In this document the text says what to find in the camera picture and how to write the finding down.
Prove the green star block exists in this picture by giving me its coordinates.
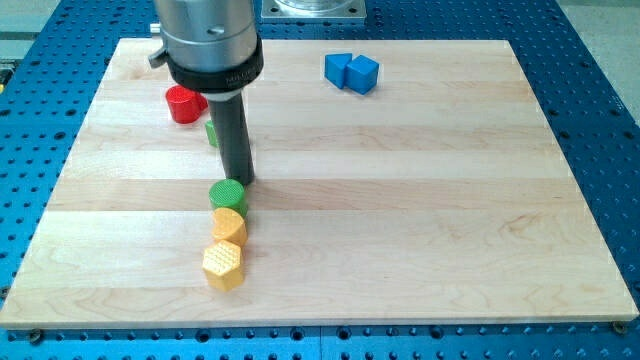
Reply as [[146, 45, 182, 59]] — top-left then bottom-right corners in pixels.
[[205, 120, 218, 148]]

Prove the green circle block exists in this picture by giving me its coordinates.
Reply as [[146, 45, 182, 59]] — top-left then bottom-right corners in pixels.
[[208, 179, 248, 217]]

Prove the yellow heart block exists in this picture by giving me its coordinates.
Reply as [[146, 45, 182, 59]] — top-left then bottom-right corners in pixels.
[[212, 207, 248, 247]]

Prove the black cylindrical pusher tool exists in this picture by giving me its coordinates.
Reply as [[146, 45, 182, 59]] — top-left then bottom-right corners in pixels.
[[205, 92, 254, 185]]

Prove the blue cube block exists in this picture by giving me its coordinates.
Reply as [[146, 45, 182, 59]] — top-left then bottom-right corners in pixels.
[[345, 55, 380, 95]]

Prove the blue triangle block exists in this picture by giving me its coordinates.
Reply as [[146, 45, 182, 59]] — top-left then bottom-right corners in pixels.
[[324, 53, 352, 89]]

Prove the wooden board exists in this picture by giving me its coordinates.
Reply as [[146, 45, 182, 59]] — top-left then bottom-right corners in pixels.
[[1, 39, 638, 329]]

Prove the yellow hexagon block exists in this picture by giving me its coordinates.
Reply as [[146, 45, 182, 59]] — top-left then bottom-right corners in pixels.
[[202, 240, 244, 291]]

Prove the red cylinder block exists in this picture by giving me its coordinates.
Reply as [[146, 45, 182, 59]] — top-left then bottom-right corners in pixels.
[[165, 85, 208, 125]]

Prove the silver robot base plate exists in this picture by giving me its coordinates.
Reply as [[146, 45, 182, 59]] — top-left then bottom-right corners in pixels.
[[260, 0, 367, 23]]

